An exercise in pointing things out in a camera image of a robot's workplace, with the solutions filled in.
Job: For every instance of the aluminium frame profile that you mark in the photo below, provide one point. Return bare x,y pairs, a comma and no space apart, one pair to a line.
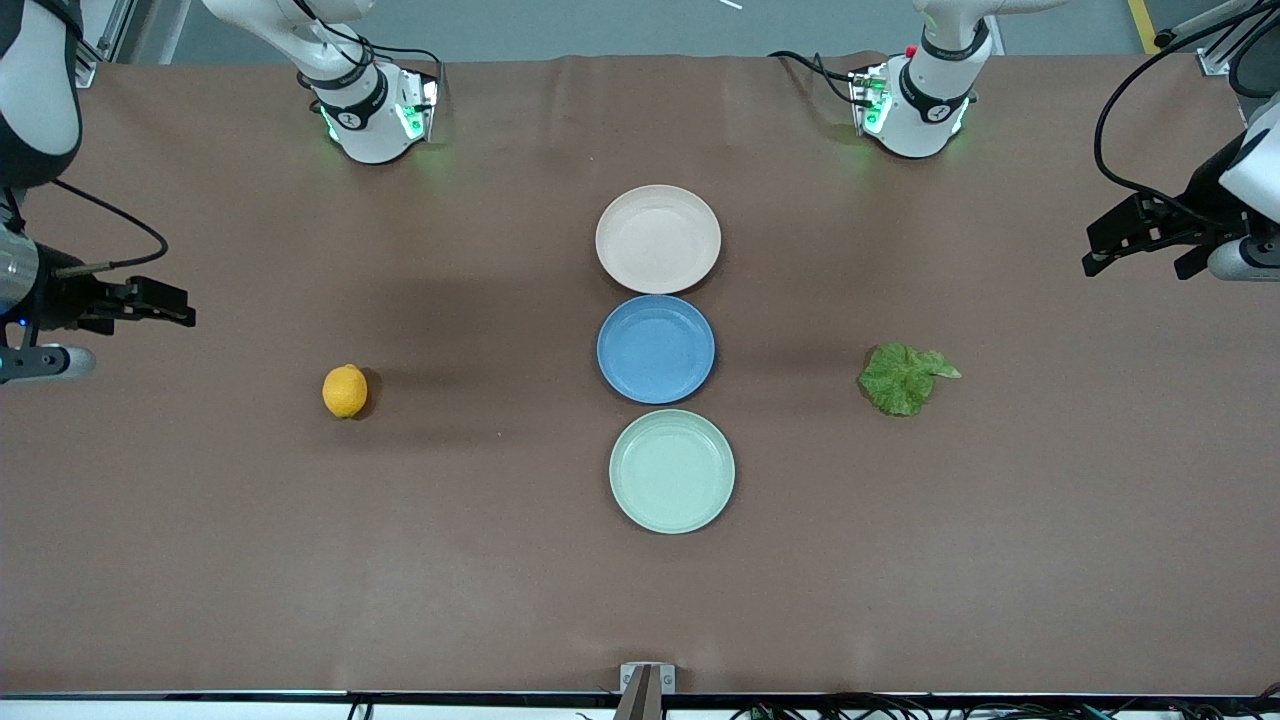
1215,60
87,68
118,25

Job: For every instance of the silver left base connector plate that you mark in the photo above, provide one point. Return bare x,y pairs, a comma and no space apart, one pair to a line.
862,95

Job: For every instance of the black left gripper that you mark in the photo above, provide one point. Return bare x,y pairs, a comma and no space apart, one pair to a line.
1203,194

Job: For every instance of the brown table cover sheet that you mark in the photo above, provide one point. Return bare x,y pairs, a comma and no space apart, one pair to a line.
300,500

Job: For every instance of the silver base connector plate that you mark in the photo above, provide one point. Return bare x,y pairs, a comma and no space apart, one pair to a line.
862,95
430,100

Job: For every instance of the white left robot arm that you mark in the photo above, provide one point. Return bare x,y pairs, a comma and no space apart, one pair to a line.
925,120

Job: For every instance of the blue round plate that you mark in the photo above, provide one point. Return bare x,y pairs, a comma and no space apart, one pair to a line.
655,350

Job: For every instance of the green lettuce leaf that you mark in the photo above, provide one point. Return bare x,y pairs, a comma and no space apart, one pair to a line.
900,380

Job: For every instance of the silver right base connector plate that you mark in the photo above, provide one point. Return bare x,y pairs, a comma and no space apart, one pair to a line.
430,100

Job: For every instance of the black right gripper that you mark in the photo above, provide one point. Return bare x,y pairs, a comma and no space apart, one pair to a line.
57,301

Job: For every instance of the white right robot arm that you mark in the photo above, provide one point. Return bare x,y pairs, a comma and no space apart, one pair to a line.
370,130

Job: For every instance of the yellow lemon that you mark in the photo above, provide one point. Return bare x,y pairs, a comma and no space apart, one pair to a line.
344,391

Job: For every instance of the pale green round plate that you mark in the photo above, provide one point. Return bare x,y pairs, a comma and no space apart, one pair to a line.
672,472

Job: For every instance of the grey stand leg with caster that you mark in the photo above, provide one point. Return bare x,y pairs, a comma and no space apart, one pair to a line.
1200,18

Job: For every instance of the cream round plate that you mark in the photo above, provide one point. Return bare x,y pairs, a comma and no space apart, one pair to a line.
658,240

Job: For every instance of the grey metal bracket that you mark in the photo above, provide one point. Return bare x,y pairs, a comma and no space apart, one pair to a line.
668,678

